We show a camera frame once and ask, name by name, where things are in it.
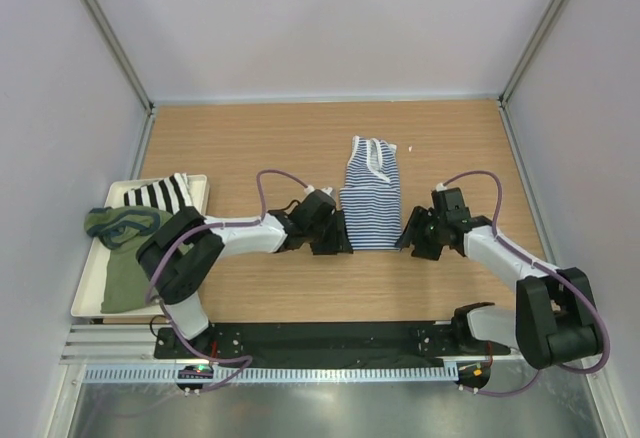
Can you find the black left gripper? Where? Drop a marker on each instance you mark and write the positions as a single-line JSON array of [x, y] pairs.
[[338, 242]]

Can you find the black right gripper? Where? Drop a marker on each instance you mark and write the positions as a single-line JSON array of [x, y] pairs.
[[414, 236]]

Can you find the blue white striped tank top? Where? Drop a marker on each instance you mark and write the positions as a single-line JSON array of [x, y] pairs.
[[371, 196]]

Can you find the olive green tank top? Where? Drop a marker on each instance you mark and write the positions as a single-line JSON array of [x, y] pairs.
[[123, 231]]

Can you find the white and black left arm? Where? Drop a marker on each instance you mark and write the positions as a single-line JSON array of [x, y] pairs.
[[180, 254]]

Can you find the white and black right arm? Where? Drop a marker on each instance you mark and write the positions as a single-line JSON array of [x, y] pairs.
[[554, 320]]

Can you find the black white striped tank top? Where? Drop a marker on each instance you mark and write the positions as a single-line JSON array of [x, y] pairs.
[[170, 194]]

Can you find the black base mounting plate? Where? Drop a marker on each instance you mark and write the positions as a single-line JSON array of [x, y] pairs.
[[347, 345]]

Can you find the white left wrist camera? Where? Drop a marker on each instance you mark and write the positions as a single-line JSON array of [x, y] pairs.
[[329, 191]]

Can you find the white slotted cable duct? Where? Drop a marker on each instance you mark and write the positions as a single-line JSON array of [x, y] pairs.
[[200, 375]]

